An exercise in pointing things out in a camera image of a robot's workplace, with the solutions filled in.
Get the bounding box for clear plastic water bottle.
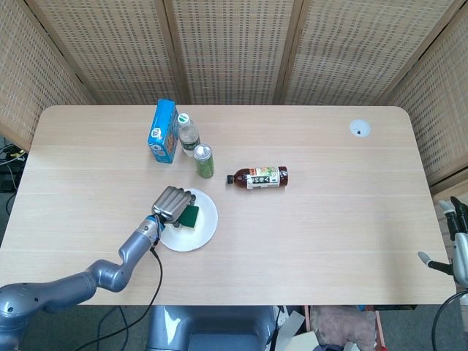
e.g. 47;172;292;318
177;113;201;157

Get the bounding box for white paper plate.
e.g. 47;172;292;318
159;187;219;252

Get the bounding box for brown tea bottle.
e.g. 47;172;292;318
225;165;290;191

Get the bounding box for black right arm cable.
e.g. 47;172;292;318
433;290;468;351

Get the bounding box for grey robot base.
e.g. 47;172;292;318
146;305;279;351

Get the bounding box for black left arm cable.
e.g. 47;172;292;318
69;246;164;351

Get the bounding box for beige cardboard sheet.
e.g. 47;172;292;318
270;331;319;351

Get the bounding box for tangled floor cables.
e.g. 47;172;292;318
0;140;29;193

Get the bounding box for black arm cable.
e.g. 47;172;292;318
69;246;164;351
433;290;468;351

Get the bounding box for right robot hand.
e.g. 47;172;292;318
418;196;468;286

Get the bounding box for woven wooden folding screen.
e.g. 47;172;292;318
0;0;468;191

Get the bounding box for round table cable grommet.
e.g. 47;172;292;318
349;118;372;137

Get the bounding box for green drink can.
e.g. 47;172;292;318
192;143;216;180

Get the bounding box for green yellow sponge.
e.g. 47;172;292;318
177;205;200;231

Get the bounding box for pink cloth bag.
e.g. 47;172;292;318
314;306;377;347

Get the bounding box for blue cookie box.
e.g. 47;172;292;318
147;99;180;165

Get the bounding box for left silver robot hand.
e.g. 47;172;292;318
151;186;197;230

